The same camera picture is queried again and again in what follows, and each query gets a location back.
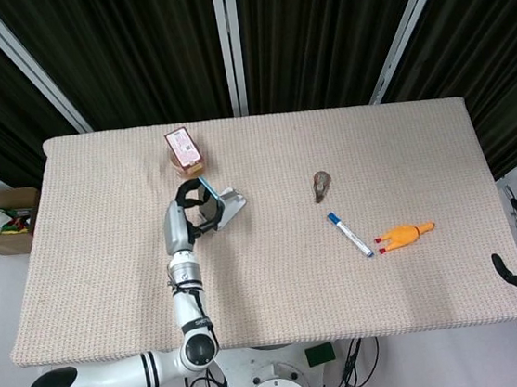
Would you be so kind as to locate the black smartphone with blue edge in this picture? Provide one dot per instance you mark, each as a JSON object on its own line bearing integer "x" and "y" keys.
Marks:
{"x": 211, "y": 204}

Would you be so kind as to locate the yellow rubber chicken toy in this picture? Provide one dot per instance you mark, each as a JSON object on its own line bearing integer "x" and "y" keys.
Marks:
{"x": 403, "y": 235}

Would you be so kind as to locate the colourful small toys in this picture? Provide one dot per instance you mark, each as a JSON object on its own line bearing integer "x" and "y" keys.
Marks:
{"x": 16, "y": 223}

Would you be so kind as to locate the blue and white marker pen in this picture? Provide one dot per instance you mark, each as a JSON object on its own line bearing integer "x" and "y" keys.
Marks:
{"x": 350, "y": 234}

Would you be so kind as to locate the pink snack box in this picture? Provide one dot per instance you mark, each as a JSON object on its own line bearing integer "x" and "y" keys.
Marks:
{"x": 182, "y": 148}

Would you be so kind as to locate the small grey brown shell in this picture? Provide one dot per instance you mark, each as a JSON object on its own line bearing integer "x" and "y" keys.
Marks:
{"x": 321, "y": 185}

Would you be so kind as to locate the beige waffle-weave tablecloth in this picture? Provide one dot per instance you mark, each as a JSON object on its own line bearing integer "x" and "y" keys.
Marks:
{"x": 298, "y": 292}

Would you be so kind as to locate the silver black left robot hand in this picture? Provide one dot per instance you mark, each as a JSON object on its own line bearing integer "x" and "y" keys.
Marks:
{"x": 174, "y": 226}

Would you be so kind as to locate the white frame post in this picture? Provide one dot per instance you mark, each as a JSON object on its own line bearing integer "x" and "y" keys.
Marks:
{"x": 228, "y": 43}
{"x": 407, "y": 27}
{"x": 34, "y": 69}

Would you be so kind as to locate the green square block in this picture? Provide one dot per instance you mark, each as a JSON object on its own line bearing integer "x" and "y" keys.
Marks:
{"x": 320, "y": 354}

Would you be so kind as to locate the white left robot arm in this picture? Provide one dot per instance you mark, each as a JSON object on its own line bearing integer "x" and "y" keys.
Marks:
{"x": 188, "y": 304}

